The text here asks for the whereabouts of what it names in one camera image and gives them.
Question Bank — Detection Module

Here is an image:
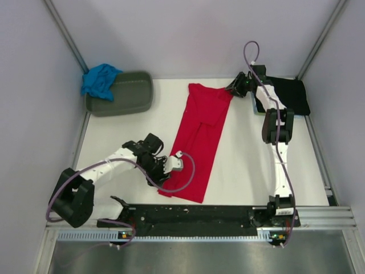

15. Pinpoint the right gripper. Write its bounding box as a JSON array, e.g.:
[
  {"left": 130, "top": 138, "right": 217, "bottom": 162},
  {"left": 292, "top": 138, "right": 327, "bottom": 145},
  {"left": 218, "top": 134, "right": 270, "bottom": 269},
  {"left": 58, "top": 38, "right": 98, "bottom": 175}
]
[{"left": 224, "top": 72, "right": 253, "bottom": 98}]

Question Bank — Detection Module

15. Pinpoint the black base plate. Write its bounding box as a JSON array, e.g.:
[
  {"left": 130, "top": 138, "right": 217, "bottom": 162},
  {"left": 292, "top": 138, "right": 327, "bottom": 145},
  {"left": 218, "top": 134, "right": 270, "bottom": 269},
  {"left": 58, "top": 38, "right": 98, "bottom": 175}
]
[{"left": 96, "top": 203, "right": 300, "bottom": 237}]

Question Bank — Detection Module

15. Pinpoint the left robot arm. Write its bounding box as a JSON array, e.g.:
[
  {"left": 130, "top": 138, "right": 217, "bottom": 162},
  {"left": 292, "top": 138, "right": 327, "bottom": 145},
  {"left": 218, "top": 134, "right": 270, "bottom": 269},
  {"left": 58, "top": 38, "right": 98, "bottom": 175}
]
[{"left": 46, "top": 134, "right": 180, "bottom": 228}]

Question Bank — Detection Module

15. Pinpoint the red t shirt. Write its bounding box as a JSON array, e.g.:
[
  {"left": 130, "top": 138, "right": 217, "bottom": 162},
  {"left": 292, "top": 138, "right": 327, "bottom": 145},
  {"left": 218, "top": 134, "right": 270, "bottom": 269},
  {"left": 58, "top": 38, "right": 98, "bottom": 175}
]
[{"left": 158, "top": 83, "right": 233, "bottom": 203}]

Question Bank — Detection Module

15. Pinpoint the grey plastic bin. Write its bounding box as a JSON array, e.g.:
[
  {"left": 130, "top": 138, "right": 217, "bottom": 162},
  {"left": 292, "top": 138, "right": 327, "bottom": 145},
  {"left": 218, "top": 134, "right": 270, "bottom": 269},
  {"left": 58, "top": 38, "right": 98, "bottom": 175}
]
[{"left": 84, "top": 71, "right": 154, "bottom": 117}]

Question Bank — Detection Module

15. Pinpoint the black folded t shirt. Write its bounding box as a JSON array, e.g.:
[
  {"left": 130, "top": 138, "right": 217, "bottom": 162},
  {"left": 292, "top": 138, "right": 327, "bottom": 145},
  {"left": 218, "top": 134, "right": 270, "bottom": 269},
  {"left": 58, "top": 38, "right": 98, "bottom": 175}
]
[{"left": 268, "top": 76, "right": 311, "bottom": 116}]

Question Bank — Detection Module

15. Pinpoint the blue crumpled t shirt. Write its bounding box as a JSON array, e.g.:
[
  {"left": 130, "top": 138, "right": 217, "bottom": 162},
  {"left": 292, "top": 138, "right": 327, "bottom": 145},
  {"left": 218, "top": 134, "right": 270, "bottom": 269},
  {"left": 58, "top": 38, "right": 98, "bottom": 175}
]
[{"left": 80, "top": 63, "right": 122, "bottom": 102}]

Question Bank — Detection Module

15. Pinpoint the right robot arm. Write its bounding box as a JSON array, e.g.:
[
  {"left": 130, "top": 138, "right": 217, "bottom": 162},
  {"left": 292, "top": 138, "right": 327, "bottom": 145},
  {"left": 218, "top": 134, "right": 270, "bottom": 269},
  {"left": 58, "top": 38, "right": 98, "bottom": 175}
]
[{"left": 225, "top": 63, "right": 295, "bottom": 226}]

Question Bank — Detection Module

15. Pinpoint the grey slotted cable duct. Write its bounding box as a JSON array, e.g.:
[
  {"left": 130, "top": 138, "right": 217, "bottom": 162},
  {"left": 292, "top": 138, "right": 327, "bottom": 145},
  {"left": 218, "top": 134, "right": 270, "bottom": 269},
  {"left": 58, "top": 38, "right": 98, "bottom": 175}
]
[{"left": 57, "top": 229, "right": 284, "bottom": 243}]

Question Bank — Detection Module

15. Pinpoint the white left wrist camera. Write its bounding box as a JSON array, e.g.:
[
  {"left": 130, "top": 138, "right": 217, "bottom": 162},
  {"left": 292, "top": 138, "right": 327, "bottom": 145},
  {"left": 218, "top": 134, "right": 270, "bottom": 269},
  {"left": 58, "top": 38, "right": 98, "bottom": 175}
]
[{"left": 164, "top": 151, "right": 184, "bottom": 174}]

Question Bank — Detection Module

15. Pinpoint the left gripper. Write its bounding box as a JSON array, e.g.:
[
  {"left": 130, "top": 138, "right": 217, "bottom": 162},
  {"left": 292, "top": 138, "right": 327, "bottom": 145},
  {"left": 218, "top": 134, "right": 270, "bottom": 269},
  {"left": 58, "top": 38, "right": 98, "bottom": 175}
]
[{"left": 139, "top": 156, "right": 171, "bottom": 188}]

